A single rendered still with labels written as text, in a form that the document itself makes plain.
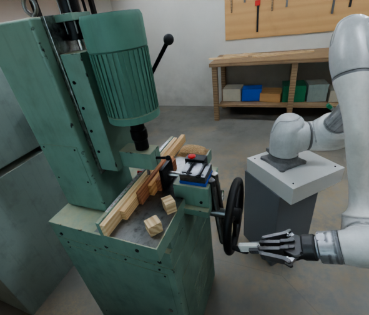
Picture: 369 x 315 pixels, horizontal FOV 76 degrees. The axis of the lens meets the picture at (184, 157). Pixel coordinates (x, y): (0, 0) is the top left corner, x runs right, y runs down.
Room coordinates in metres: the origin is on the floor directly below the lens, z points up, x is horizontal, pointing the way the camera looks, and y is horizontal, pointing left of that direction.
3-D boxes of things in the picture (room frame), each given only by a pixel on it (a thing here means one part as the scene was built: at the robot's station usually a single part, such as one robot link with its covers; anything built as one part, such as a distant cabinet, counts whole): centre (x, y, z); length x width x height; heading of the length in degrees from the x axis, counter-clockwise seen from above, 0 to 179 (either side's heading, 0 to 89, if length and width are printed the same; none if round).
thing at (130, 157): (0.79, 0.17, 1.03); 0.14 x 0.07 x 0.09; 65
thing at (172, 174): (0.76, 0.05, 0.95); 0.09 x 0.07 x 0.09; 155
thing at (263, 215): (1.10, -0.56, 0.30); 0.30 x 0.30 x 0.60; 20
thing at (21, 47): (0.90, 0.41, 1.16); 0.22 x 0.22 x 0.72; 65
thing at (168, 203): (0.62, 0.08, 0.92); 0.04 x 0.04 x 0.04; 21
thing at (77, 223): (0.83, 0.26, 0.76); 0.57 x 0.45 x 0.09; 65
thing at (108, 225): (0.81, 0.16, 0.92); 0.60 x 0.02 x 0.05; 155
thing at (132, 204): (0.86, 0.11, 0.92); 0.58 x 0.02 x 0.04; 155
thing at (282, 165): (1.12, -0.55, 0.72); 0.22 x 0.18 x 0.06; 19
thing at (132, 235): (0.75, 0.04, 0.87); 0.61 x 0.30 x 0.06; 155
